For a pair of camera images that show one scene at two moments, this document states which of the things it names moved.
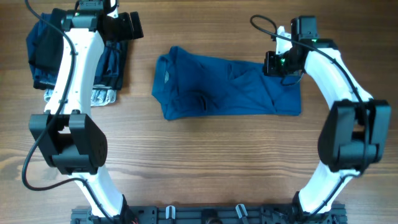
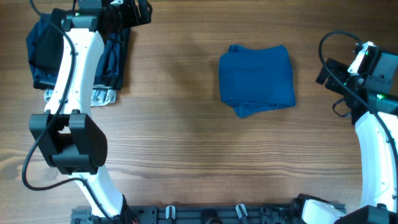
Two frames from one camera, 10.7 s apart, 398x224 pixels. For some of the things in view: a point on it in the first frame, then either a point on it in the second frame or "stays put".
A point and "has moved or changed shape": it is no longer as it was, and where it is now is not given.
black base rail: (212, 214) stays put
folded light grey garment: (100, 96) stays put
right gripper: (269, 68) -> (331, 83)
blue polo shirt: (189, 84) has moved or changed shape
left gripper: (125, 22) -> (133, 20)
